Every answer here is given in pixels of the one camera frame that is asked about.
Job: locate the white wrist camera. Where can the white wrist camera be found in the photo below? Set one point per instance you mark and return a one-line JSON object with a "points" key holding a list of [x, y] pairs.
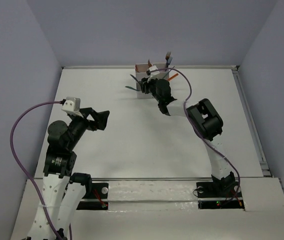
{"points": [[71, 106], [154, 73]]}

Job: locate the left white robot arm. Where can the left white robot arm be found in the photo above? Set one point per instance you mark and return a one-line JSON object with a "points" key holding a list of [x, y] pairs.
{"points": [[62, 188]]}

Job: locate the blue plastic fork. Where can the blue plastic fork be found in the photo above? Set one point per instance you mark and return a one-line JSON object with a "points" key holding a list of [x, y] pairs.
{"points": [[169, 60]]}

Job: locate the right white divided container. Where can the right white divided container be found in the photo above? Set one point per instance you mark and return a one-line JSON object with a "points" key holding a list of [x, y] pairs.
{"points": [[160, 66]]}

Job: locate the left white divided container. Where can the left white divided container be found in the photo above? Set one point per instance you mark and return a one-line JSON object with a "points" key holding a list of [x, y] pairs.
{"points": [[143, 67]]}

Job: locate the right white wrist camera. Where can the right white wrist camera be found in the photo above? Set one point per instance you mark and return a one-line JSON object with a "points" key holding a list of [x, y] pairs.
{"points": [[154, 73]]}

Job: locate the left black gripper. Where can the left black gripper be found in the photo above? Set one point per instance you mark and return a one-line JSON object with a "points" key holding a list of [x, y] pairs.
{"points": [[91, 120]]}

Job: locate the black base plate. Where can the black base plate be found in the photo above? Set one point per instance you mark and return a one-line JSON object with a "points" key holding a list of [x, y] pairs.
{"points": [[97, 199], [210, 198]]}

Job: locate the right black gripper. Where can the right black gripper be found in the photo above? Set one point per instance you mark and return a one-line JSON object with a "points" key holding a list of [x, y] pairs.
{"points": [[145, 84]]}

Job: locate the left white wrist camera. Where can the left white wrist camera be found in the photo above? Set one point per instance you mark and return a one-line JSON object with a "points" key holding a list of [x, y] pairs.
{"points": [[71, 106]]}

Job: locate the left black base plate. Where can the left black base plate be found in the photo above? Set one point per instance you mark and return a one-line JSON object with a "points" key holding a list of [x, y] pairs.
{"points": [[97, 199]]}

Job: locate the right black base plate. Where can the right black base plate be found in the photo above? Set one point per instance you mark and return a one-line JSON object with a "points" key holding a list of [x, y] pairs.
{"points": [[210, 198]]}

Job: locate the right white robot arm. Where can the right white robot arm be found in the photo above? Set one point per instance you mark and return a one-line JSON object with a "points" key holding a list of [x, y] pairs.
{"points": [[207, 125]]}

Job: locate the white divided container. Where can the white divided container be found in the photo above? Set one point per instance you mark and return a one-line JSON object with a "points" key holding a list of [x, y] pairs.
{"points": [[143, 67], [160, 66]]}

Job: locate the teal plastic knife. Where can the teal plastic knife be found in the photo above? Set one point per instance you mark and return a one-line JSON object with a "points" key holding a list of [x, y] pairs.
{"points": [[131, 88]]}

